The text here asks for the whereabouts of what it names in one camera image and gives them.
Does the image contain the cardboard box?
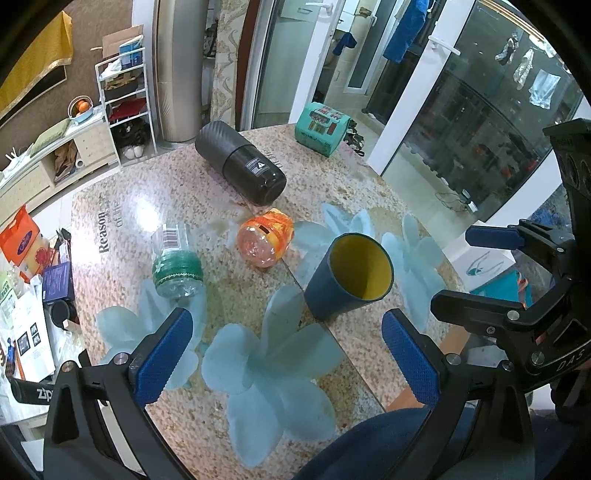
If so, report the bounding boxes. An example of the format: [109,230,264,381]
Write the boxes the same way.
[90,25,145,71]

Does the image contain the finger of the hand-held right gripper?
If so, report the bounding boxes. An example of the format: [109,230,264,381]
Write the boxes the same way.
[465,220,576,254]
[430,289,570,377]

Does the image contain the silver column air conditioner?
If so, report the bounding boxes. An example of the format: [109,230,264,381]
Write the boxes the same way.
[155,0,205,144]

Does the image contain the small blue hanging cloth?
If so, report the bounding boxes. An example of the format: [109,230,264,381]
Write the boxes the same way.
[329,31,359,57]

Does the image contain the clear bottle with green label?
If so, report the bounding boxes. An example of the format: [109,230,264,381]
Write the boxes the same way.
[151,222,205,298]

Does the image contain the patterned beige curtain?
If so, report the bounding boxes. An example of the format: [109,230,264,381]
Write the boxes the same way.
[211,0,252,132]

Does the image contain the black cylindrical flask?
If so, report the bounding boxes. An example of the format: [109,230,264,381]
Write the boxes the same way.
[194,120,287,207]

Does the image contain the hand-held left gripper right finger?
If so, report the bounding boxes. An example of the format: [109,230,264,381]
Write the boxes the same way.
[381,308,537,480]

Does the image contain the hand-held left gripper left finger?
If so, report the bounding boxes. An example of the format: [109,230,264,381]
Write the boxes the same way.
[44,307,195,480]

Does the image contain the green cushion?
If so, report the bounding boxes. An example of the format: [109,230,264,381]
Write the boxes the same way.
[30,117,73,154]

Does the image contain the pair of sandals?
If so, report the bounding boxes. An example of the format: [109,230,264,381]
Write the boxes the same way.
[343,119,366,156]

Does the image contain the orange plastic jar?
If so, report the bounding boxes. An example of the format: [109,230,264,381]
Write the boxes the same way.
[236,208,295,268]

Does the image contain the dark blue small box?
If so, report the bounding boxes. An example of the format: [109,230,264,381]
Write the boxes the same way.
[41,261,73,304]

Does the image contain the teal printed box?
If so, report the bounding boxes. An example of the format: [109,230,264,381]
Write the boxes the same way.
[294,102,350,159]

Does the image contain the white hanging laundry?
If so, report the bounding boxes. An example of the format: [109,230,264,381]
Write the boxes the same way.
[527,69,562,110]

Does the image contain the black mug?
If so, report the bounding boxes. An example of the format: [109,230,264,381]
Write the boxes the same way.
[51,301,79,329]

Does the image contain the white low cabinet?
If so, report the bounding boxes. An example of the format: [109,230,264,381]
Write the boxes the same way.
[0,105,122,217]

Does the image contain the white printed papers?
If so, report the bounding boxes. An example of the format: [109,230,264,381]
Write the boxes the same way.
[0,270,52,385]

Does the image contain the blue hanging garment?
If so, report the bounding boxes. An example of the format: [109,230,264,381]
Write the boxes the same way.
[382,0,431,64]

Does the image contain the yellow cloth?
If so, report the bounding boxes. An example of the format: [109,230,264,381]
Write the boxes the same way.
[0,11,75,121]

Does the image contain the fruit bowl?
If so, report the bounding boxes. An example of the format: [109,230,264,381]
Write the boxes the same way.
[67,95,96,125]

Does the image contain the orange plastic bag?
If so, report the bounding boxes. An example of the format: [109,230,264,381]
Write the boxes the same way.
[0,206,43,278]

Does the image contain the person's blue trouser leg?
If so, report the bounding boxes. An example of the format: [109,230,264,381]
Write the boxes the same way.
[292,405,476,480]

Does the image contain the white metal shelf rack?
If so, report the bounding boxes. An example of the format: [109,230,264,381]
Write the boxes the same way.
[95,56,154,167]

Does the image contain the blue cup with yellow inside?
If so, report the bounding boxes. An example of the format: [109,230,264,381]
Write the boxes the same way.
[303,233,394,323]

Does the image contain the white box with teal print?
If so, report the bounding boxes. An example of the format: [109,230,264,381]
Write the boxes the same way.
[449,226,518,292]

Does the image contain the black pouch with white lettering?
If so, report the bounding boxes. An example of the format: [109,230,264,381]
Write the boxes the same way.
[10,377,57,408]

